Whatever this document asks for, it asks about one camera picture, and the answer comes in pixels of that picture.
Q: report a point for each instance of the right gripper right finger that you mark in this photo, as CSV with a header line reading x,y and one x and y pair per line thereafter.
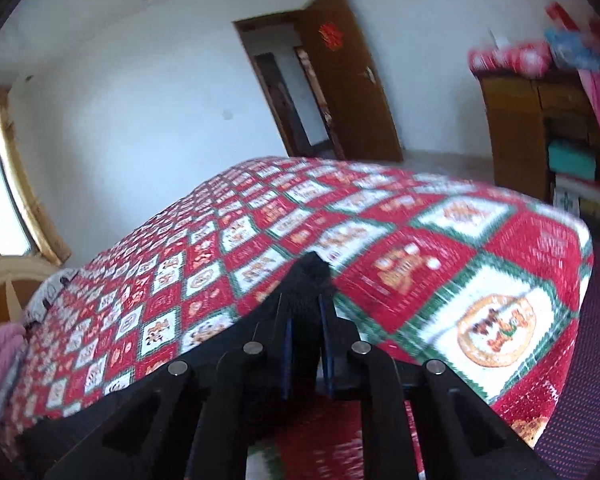
x,y
419,421

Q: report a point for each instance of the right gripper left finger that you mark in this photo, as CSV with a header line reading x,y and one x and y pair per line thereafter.
x,y
188,422

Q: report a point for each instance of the black pants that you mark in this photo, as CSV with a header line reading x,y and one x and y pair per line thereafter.
x,y
308,280

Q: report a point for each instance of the red patchwork bedspread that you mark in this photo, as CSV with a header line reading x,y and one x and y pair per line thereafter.
x,y
485,279

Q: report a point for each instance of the white floral pillow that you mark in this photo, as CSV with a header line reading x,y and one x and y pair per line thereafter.
x,y
38,305

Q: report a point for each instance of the cream wooden headboard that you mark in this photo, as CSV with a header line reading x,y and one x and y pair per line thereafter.
x,y
20,278

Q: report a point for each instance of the white shoe box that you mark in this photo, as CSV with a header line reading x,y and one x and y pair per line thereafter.
x,y
589,190

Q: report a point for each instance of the teal shoe box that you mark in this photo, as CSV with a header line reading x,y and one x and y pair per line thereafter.
x,y
565,158

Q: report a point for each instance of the wooden desk cabinet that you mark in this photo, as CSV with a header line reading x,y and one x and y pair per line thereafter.
x,y
525,116

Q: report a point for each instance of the brown wooden door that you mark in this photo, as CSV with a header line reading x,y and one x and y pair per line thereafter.
x,y
361,116

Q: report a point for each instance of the red checked cloth bundle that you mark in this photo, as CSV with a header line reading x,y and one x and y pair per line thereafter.
x,y
530,60

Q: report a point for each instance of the red double happiness decal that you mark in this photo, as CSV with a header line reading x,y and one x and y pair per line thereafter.
x,y
331,35

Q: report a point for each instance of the door handle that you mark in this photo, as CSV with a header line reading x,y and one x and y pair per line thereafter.
x,y
369,74

